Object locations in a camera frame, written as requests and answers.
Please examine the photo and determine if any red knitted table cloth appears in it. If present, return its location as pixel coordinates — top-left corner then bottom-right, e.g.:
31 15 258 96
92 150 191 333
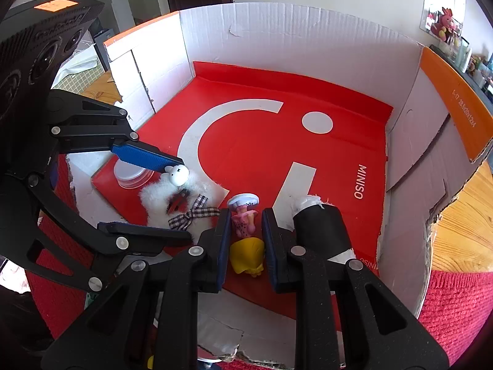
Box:
26 156 492 363

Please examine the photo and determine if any pink plush rabbit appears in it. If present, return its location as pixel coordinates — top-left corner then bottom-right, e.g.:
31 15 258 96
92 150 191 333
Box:
430 8 459 43

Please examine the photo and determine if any orange cardboard box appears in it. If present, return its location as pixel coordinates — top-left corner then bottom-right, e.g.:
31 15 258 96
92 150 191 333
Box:
65 1 493 368

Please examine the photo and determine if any white fluffy plush toy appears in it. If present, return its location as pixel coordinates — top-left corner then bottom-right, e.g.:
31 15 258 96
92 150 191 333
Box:
140 165 220 244

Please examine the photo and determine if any black white fuzzy roll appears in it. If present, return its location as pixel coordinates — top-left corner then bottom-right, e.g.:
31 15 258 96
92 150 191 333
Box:
292 195 356 265

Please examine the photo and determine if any pink yellow doll figurine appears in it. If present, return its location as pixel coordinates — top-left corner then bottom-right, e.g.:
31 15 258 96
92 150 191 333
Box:
227 193 265 277

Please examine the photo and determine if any round white pink compact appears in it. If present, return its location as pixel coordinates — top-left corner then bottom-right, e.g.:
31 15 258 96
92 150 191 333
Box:
113 159 155 190

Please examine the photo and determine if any blue covered side table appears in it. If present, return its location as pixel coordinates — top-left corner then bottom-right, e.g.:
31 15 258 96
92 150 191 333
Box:
430 44 492 112

